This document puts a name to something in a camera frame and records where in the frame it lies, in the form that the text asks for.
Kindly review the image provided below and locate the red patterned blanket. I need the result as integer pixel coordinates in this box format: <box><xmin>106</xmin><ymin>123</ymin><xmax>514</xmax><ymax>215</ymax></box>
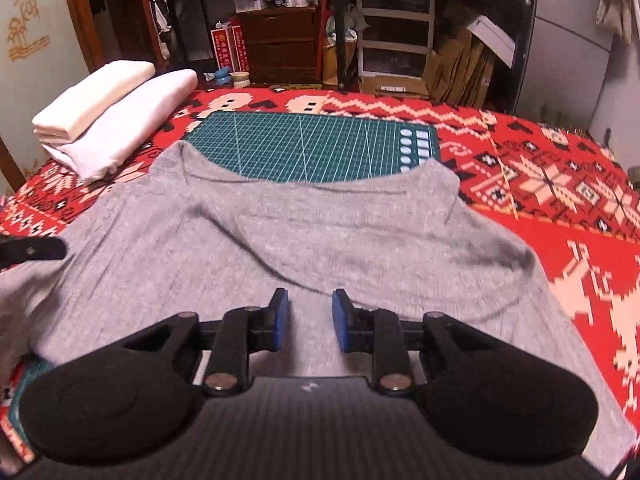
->
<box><xmin>0</xmin><ymin>85</ymin><xmax>640</xmax><ymax>461</ymax></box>

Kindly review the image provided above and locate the flat cardboard sheet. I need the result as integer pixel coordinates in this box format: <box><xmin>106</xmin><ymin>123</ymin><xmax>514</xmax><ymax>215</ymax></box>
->
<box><xmin>359</xmin><ymin>74</ymin><xmax>432</xmax><ymax>99</ymax></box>

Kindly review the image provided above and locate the folded white cloth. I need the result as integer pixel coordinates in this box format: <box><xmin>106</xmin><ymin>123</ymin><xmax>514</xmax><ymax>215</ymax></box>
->
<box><xmin>42</xmin><ymin>68</ymin><xmax>199</xmax><ymax>185</ymax></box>

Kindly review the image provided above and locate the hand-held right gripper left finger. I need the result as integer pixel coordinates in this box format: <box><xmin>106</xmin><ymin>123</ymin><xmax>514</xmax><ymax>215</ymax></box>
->
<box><xmin>120</xmin><ymin>287</ymin><xmax>292</xmax><ymax>397</ymax></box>

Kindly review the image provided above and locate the beige hanging cloth bag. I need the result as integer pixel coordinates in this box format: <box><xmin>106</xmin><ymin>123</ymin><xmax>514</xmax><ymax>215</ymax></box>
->
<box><xmin>594</xmin><ymin>0</ymin><xmax>640</xmax><ymax>47</ymax></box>

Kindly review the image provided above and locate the red labelled box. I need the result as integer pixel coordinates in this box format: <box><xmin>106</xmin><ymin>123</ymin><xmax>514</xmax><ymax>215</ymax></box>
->
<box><xmin>210</xmin><ymin>27</ymin><xmax>233</xmax><ymax>74</ymax></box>
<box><xmin>231</xmin><ymin>24</ymin><xmax>251</xmax><ymax>73</ymax></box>

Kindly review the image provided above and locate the pile of flat cardboard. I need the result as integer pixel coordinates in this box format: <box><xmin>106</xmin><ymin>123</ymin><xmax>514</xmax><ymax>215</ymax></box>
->
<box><xmin>429</xmin><ymin>29</ymin><xmax>497</xmax><ymax>109</ymax></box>

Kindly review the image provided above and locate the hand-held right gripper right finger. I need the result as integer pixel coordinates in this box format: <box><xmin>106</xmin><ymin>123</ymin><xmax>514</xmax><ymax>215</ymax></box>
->
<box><xmin>331</xmin><ymin>287</ymin><xmax>502</xmax><ymax>397</ymax></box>

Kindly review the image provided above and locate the grey knit shirt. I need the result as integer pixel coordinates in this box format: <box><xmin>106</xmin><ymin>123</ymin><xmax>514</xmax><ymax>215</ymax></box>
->
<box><xmin>0</xmin><ymin>141</ymin><xmax>639</xmax><ymax>477</ymax></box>

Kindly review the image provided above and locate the folded cream cloth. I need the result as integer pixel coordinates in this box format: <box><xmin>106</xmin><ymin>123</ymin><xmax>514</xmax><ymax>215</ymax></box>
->
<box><xmin>32</xmin><ymin>59</ymin><xmax>157</xmax><ymax>144</ymax></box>

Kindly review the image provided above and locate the white flat box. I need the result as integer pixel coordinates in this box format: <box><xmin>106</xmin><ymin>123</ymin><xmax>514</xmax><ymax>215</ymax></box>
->
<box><xmin>466</xmin><ymin>14</ymin><xmax>517</xmax><ymax>69</ymax></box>

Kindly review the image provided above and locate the dark wooden dresser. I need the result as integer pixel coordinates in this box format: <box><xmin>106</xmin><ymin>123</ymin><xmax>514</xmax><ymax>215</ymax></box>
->
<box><xmin>238</xmin><ymin>5</ymin><xmax>319</xmax><ymax>84</ymax></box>

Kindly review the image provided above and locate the silver refrigerator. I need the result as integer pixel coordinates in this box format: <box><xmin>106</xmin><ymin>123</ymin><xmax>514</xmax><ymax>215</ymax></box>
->
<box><xmin>514</xmin><ymin>0</ymin><xmax>622</xmax><ymax>127</ymax></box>

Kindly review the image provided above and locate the white plastic drawer unit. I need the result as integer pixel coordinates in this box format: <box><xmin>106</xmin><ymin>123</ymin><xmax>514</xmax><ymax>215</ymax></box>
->
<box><xmin>354</xmin><ymin>0</ymin><xmax>437</xmax><ymax>82</ymax></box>

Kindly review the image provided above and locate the green cutting mat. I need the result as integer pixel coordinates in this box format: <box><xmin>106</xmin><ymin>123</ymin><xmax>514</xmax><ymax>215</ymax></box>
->
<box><xmin>10</xmin><ymin>111</ymin><xmax>442</xmax><ymax>421</ymax></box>

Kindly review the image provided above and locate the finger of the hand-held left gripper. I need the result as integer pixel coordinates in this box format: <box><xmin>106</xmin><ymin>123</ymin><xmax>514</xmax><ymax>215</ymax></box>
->
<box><xmin>0</xmin><ymin>234</ymin><xmax>69</xmax><ymax>269</ymax></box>

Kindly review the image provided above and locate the mint glass sliding door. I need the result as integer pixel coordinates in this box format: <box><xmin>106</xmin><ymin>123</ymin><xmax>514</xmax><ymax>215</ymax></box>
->
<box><xmin>0</xmin><ymin>0</ymin><xmax>92</xmax><ymax>196</ymax></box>

